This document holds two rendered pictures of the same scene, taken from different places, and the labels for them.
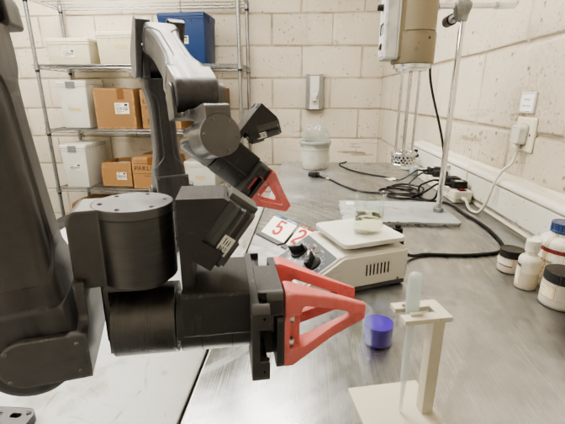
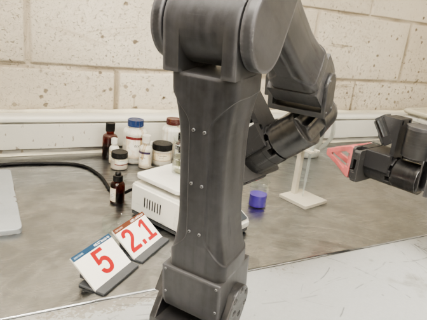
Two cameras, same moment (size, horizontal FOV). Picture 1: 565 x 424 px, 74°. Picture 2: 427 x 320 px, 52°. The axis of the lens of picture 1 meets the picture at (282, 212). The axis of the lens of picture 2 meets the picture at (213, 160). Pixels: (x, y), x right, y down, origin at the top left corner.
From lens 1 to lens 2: 116 cm
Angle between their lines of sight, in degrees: 114
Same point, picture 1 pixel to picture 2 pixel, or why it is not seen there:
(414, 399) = (291, 193)
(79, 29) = not seen: outside the picture
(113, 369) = (398, 279)
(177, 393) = (372, 250)
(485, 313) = not seen: hidden behind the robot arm
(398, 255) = not seen: hidden behind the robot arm
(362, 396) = (305, 203)
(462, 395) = (271, 188)
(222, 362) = (337, 244)
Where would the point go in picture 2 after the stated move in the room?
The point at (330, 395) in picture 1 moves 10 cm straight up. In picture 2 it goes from (311, 213) to (319, 171)
